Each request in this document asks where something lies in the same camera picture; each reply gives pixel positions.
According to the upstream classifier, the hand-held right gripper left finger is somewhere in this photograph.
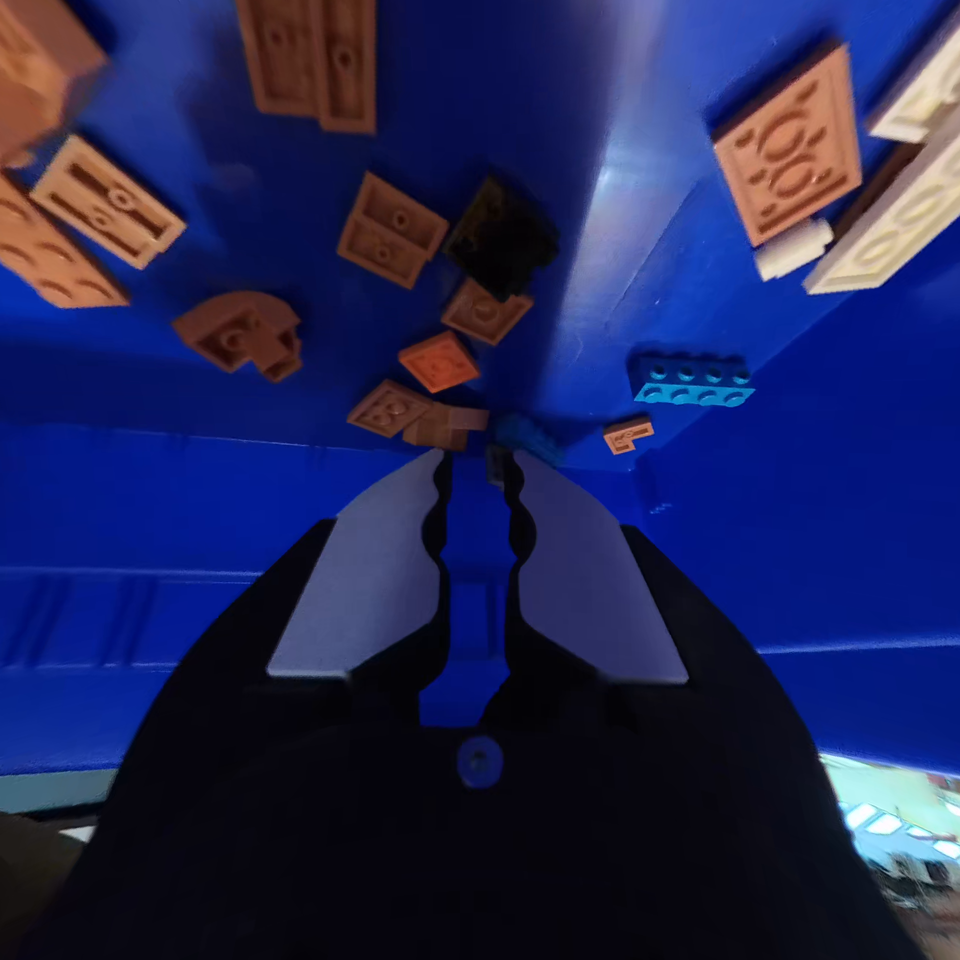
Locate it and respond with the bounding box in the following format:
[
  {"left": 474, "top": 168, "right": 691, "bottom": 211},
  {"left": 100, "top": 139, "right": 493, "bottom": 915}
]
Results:
[{"left": 266, "top": 448, "right": 456, "bottom": 727}]

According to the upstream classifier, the blue brick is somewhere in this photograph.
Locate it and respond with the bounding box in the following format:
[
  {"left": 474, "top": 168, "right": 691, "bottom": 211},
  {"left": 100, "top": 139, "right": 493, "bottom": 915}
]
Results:
[{"left": 491, "top": 412, "right": 564, "bottom": 466}]

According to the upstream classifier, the large brown plate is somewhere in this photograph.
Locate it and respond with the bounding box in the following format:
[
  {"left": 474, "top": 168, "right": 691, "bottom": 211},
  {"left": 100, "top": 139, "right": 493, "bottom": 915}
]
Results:
[{"left": 708, "top": 41, "right": 864, "bottom": 247}]

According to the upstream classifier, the black brick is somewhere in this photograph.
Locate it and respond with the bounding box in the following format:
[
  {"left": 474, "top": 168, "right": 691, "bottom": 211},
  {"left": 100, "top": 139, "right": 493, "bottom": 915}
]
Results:
[{"left": 442, "top": 176, "right": 560, "bottom": 301}]

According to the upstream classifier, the brown square plate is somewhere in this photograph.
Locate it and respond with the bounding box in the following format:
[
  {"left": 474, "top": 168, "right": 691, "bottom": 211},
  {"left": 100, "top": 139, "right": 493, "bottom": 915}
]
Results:
[{"left": 336, "top": 171, "right": 450, "bottom": 290}]

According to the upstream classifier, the brown rectangular plate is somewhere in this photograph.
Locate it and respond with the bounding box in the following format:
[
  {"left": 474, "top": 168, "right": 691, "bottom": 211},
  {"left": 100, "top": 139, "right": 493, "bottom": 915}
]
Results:
[
  {"left": 0, "top": 172, "right": 130, "bottom": 310},
  {"left": 236, "top": 0, "right": 378, "bottom": 136}
]

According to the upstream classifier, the teal studded brick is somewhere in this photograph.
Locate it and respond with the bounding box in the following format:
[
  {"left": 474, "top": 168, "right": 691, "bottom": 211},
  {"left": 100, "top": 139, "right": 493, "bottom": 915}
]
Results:
[{"left": 633, "top": 352, "right": 755, "bottom": 408}]

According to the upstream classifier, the brown rounded corner brick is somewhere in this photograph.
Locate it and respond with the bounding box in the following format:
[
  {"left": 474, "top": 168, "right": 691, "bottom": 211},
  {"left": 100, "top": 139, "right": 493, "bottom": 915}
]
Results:
[{"left": 172, "top": 291, "right": 303, "bottom": 384}]

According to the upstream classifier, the small white brick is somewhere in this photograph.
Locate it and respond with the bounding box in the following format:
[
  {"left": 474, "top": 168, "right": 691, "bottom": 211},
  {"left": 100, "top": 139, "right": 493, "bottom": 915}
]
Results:
[{"left": 753, "top": 217, "right": 835, "bottom": 282}]

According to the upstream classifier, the tan rectangular plate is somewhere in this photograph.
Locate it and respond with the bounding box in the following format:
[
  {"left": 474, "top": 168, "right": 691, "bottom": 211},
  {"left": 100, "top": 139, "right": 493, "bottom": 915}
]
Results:
[{"left": 30, "top": 135, "right": 187, "bottom": 270}]

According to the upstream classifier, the blue plastic bin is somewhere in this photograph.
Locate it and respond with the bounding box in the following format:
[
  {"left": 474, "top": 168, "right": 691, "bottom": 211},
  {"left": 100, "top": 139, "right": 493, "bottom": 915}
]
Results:
[{"left": 0, "top": 0, "right": 960, "bottom": 777}]

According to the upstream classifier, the orange four-stud plate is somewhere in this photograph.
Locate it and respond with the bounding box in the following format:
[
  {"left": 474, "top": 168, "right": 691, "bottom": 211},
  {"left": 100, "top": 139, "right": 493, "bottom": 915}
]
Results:
[{"left": 397, "top": 330, "right": 481, "bottom": 395}]

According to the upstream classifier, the brown L-shaped plate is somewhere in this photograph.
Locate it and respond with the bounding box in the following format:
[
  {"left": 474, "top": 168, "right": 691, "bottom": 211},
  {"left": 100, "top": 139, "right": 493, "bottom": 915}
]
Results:
[{"left": 603, "top": 416, "right": 655, "bottom": 456}]

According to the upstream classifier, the large brown brick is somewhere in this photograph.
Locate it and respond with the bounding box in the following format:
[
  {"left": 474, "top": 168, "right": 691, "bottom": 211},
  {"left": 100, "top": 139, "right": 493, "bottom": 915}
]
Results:
[{"left": 0, "top": 0, "right": 111, "bottom": 170}]

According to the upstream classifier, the white studded plate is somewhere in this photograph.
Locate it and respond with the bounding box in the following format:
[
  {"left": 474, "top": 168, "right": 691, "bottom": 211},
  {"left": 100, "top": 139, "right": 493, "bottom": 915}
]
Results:
[
  {"left": 802, "top": 127, "right": 960, "bottom": 295},
  {"left": 866, "top": 15, "right": 960, "bottom": 144}
]

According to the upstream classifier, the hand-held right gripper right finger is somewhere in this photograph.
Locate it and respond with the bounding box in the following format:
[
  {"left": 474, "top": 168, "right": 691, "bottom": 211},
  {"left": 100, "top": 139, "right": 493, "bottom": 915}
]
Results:
[{"left": 480, "top": 448, "right": 691, "bottom": 727}]

